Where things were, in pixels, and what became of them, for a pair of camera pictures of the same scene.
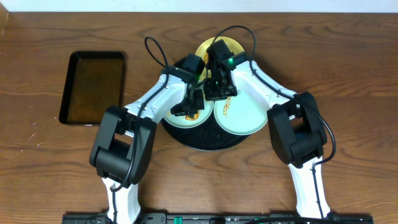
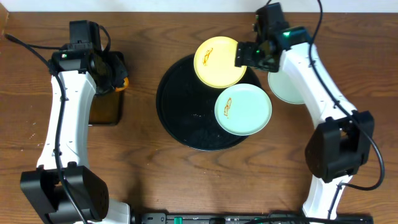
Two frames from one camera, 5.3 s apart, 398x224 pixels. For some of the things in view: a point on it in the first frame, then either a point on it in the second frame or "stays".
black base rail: (221, 218) stays
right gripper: (211, 95) to (245, 57)
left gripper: (189, 106) to (115, 72)
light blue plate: (240, 114) stays
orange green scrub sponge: (196, 116) to (125, 85)
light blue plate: (181, 121) to (283, 84)
